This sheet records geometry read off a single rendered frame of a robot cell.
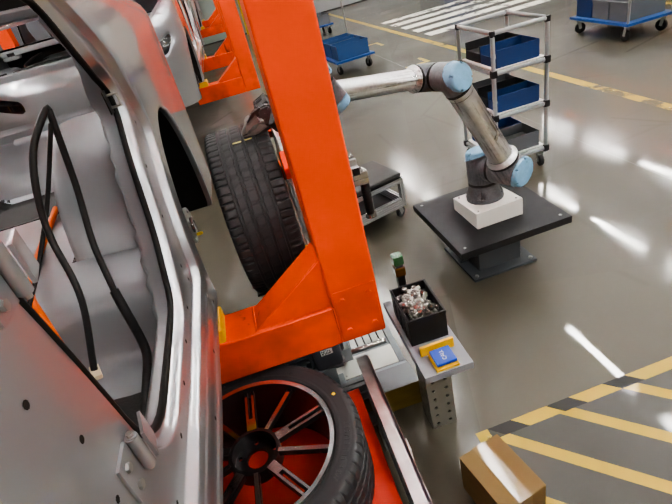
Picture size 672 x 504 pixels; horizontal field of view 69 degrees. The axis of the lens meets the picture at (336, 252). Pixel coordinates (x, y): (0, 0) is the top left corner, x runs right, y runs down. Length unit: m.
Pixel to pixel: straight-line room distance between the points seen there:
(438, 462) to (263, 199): 1.16
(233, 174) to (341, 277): 0.51
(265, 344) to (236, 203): 0.48
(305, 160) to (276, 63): 0.26
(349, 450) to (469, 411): 0.79
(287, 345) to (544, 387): 1.09
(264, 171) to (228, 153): 0.15
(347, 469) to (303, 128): 0.92
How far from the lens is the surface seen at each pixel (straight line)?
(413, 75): 2.14
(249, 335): 1.62
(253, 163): 1.70
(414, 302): 1.73
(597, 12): 7.09
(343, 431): 1.49
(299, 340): 1.66
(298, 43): 1.28
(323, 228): 1.44
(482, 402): 2.15
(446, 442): 2.04
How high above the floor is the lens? 1.68
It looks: 32 degrees down
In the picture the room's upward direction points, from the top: 15 degrees counter-clockwise
